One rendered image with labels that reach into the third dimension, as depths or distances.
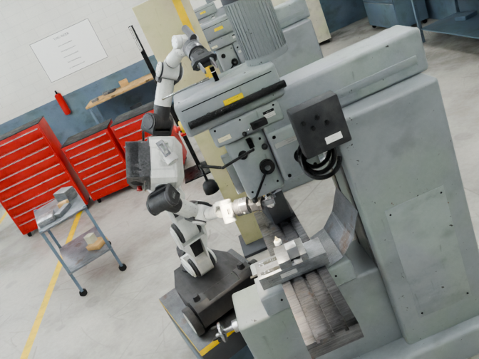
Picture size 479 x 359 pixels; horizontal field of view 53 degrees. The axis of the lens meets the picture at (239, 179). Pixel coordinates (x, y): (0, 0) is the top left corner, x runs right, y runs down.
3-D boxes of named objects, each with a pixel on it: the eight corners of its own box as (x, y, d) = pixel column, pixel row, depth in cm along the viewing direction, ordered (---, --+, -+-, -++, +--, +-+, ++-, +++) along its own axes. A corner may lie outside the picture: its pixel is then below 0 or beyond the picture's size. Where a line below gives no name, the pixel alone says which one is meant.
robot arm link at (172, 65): (189, 47, 240) (177, 65, 256) (170, 43, 235) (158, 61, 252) (189, 66, 237) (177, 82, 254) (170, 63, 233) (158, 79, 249)
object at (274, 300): (269, 318, 245) (260, 300, 240) (256, 280, 277) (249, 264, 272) (358, 278, 244) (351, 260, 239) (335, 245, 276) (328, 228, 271)
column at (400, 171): (417, 372, 265) (331, 125, 204) (382, 318, 308) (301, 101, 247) (501, 335, 264) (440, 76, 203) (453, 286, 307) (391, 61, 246)
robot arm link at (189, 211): (192, 225, 272) (167, 216, 254) (196, 203, 275) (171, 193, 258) (208, 226, 266) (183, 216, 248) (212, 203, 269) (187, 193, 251)
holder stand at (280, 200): (275, 225, 281) (262, 197, 273) (262, 212, 301) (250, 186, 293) (292, 215, 283) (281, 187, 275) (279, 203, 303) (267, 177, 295)
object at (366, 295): (277, 405, 270) (237, 330, 246) (266, 364, 299) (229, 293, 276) (408, 347, 268) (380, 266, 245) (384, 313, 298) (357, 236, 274)
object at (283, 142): (286, 183, 223) (266, 135, 213) (274, 165, 246) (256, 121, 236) (323, 167, 223) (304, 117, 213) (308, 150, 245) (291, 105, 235)
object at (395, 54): (269, 142, 216) (251, 102, 208) (259, 129, 237) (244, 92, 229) (430, 69, 214) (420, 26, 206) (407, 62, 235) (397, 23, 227)
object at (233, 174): (238, 194, 233) (221, 158, 225) (237, 191, 237) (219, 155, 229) (245, 191, 233) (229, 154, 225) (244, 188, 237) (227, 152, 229)
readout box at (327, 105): (308, 161, 193) (291, 115, 184) (302, 154, 201) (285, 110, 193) (353, 140, 192) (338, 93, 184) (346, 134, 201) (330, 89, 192)
